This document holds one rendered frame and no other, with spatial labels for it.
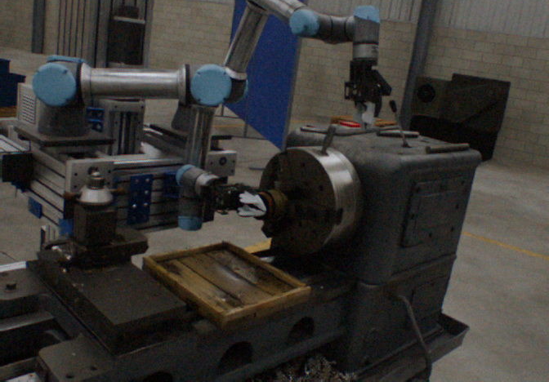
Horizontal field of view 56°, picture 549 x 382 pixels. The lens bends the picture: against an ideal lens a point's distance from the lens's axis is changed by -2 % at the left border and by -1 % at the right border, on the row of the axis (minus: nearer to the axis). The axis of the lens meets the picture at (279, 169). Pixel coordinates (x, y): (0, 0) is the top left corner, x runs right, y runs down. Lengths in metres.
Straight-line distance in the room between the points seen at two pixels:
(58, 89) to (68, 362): 0.75
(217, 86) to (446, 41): 10.49
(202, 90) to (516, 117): 10.21
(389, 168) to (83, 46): 1.08
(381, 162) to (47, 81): 0.94
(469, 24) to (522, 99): 1.89
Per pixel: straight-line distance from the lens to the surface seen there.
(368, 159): 1.57
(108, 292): 1.17
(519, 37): 11.50
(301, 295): 1.42
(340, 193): 1.46
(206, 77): 1.50
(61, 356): 1.10
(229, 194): 1.44
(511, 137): 11.47
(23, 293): 1.31
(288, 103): 6.44
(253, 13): 1.93
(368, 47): 1.56
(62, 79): 1.52
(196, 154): 1.70
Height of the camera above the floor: 1.51
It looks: 13 degrees down
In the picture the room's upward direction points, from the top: 8 degrees clockwise
